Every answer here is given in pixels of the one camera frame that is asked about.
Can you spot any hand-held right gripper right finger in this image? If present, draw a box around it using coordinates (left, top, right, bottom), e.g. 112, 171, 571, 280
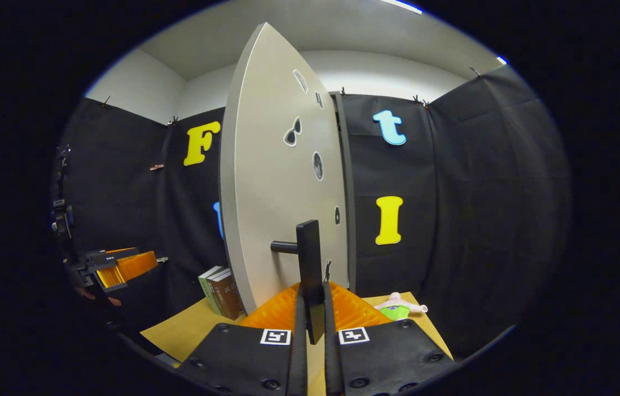
322, 282, 456, 396

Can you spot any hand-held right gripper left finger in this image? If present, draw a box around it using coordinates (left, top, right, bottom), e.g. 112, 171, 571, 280
178, 282, 309, 396

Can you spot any beige cabinet door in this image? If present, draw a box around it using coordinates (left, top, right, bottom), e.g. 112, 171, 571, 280
219, 22, 350, 344

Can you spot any pink green plush toy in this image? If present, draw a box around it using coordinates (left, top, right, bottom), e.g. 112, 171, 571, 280
374, 292, 429, 321

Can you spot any dark brown book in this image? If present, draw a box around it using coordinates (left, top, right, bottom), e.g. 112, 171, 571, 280
205, 269, 231, 318

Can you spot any black backdrop cloth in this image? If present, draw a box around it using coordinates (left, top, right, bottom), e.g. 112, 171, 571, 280
59, 63, 572, 358

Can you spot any long ceiling light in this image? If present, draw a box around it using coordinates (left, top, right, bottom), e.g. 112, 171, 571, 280
378, 0, 423, 15

